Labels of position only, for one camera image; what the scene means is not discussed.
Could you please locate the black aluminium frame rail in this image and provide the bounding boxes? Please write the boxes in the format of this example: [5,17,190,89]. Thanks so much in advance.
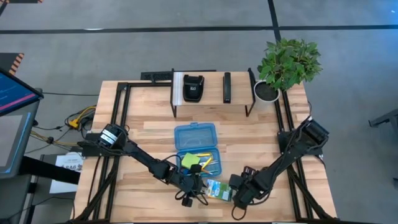
[70,81,174,222]
[273,89,339,222]

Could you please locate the green sticky note pad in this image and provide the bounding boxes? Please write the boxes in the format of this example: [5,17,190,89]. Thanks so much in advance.
[180,152,201,170]

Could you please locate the white printed paper sheet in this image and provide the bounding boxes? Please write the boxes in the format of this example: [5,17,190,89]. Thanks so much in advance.
[49,153,85,195]

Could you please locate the green yellow crayon box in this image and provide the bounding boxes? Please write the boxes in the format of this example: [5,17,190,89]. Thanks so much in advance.
[205,179,234,202]

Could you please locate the green leafy plant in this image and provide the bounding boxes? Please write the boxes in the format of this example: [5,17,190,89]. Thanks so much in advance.
[257,37,323,92]

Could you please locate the black power strip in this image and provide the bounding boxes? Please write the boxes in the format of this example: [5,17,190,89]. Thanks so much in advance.
[140,70,174,83]

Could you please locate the screen with blue display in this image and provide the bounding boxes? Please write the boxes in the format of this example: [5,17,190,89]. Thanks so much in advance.
[0,68,45,118]

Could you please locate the black hole punch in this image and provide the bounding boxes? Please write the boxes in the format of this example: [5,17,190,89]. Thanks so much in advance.
[182,74,205,104]

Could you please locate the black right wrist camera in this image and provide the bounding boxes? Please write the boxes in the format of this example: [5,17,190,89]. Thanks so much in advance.
[229,174,246,189]

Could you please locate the blue plastic pencil case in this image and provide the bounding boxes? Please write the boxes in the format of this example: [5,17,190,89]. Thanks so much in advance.
[174,122,223,178]

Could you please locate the white plant pot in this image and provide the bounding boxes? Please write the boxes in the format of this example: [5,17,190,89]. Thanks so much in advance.
[253,80,282,104]

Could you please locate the wooden riser shelf black legs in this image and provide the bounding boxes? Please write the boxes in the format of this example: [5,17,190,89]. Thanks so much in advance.
[169,68,257,119]

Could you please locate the yellow cable bundle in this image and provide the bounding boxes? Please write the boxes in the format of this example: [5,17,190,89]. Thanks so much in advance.
[67,105,98,129]

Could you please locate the black stapler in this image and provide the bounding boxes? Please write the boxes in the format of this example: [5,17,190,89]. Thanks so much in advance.
[223,72,233,105]

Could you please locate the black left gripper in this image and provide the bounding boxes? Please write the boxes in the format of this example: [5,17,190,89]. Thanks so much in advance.
[175,172,209,200]

